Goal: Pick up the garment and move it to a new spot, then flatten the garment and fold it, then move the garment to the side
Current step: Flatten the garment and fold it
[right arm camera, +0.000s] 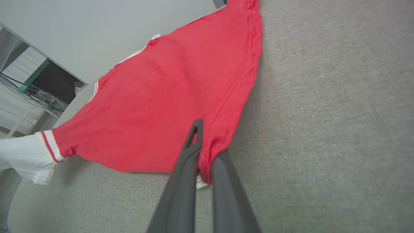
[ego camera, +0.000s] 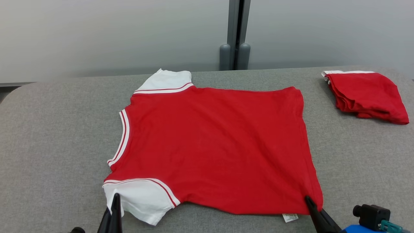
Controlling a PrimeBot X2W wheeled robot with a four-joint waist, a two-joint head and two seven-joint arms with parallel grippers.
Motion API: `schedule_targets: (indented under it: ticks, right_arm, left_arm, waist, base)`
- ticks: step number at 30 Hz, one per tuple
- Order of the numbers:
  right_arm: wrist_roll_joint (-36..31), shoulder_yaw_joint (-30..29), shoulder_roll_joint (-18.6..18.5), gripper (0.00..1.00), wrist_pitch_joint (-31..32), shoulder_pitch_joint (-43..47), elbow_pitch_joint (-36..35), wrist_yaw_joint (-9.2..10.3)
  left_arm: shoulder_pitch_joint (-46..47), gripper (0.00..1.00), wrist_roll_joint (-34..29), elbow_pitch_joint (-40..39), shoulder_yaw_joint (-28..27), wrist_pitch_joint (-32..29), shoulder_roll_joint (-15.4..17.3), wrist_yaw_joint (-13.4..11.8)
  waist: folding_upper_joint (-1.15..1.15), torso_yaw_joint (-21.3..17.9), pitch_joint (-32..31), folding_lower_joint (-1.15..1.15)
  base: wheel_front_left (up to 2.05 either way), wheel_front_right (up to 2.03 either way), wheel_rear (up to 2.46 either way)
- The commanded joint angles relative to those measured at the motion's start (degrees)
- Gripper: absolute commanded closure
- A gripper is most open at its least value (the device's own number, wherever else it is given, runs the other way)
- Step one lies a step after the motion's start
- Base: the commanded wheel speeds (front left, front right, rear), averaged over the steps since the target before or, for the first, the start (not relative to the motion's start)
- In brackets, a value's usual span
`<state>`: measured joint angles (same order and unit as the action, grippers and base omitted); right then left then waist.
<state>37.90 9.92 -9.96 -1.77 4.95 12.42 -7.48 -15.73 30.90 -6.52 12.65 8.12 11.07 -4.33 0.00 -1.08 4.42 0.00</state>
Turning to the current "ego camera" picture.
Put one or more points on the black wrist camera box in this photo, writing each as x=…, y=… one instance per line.
x=77, y=230
x=372, y=216

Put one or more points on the red shorts with white band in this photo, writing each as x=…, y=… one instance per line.
x=365, y=94

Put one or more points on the grey metal partition post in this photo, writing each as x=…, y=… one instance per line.
x=233, y=19

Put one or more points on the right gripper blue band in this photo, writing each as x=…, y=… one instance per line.
x=354, y=229

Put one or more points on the red jersey with white sleeves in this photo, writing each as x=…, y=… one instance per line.
x=210, y=145

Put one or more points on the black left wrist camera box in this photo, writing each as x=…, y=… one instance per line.
x=77, y=230

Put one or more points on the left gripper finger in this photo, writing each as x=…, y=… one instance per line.
x=116, y=216
x=105, y=225

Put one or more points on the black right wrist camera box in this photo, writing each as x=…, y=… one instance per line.
x=372, y=216

